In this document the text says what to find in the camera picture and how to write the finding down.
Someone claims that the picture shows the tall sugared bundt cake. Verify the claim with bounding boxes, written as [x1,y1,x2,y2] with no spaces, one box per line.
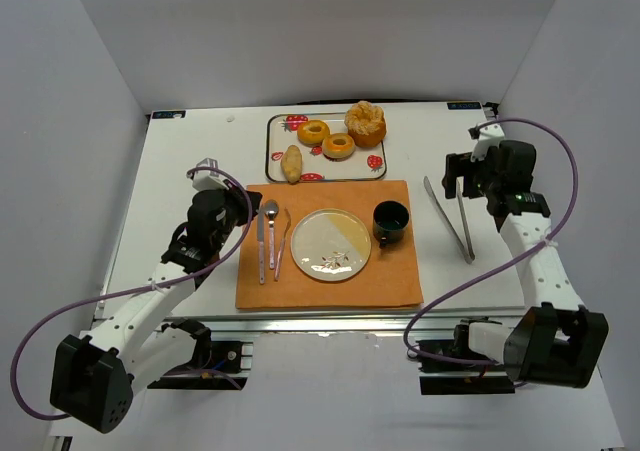
[344,101,387,148]

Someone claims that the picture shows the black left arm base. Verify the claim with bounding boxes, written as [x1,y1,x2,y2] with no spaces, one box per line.
[147,319,253,391]

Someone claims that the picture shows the aluminium frame rail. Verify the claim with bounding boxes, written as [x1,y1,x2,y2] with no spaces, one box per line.
[89,310,566,335]

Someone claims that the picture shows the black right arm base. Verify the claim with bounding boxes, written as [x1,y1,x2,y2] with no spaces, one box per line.
[407,318,517,396]

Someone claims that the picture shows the dark green mug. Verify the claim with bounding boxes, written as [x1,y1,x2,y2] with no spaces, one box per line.
[373,201,410,248]

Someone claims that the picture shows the fork with pink handle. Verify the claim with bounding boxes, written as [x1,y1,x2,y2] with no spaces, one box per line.
[274,207,291,282]

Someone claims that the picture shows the oblong bread roll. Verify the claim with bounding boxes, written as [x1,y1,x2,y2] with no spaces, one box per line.
[280,145,303,184]

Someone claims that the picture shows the yellow ring donut back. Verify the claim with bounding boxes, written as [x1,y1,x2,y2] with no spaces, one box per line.
[297,120,331,146]

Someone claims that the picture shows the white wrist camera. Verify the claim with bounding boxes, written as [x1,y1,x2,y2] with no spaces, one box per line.
[469,124,505,162]
[187,158,226,192]

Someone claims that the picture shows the spoon with pink handle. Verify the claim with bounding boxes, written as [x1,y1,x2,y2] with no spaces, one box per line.
[264,199,279,270]

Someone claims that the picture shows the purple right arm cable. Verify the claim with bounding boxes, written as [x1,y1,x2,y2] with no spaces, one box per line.
[402,117,580,372]

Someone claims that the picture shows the metal tongs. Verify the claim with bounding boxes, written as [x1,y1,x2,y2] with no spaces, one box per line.
[423,175,476,265]

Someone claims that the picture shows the yellow ring donut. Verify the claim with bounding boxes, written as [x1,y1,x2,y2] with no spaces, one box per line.
[322,133,356,160]
[297,120,331,146]

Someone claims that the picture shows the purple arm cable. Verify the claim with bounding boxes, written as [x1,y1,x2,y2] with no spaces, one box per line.
[9,166,255,421]
[402,117,580,372]

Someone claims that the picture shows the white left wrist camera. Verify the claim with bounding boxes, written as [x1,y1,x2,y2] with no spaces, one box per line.
[187,158,226,192]

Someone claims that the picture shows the yellow ring donut front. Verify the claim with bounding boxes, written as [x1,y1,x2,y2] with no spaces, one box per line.
[322,133,356,160]

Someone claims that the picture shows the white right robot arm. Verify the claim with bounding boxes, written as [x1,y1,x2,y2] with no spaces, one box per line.
[442,140,609,388]

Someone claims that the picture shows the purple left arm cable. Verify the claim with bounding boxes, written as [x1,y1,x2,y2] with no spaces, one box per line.
[9,166,255,421]

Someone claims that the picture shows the strawberry pattern tray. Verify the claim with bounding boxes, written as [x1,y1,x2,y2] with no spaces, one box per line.
[265,112,387,183]

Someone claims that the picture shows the round white yellow plate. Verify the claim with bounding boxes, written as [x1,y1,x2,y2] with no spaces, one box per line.
[290,208,372,282]

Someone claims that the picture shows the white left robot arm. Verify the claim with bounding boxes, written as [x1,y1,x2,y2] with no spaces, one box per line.
[50,187,262,434]

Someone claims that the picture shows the knife with pink handle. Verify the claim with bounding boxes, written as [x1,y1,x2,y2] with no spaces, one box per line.
[256,205,265,285]

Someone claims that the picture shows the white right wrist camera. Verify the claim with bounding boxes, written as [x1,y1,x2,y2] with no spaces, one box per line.
[469,124,505,162]

